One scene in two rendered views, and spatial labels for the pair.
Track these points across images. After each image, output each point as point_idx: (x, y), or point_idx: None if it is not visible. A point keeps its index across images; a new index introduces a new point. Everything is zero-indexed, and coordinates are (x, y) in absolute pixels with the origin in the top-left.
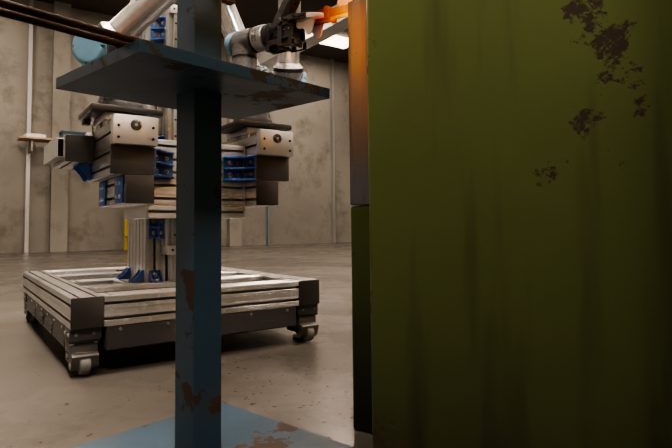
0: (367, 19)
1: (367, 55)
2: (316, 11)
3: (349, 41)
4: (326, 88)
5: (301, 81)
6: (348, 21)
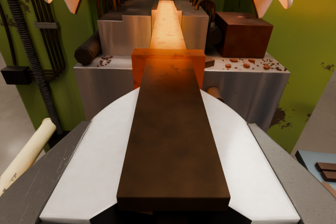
0: (321, 94)
1: (313, 109)
2: (197, 87)
3: (274, 111)
4: (301, 150)
5: (331, 153)
6: (282, 93)
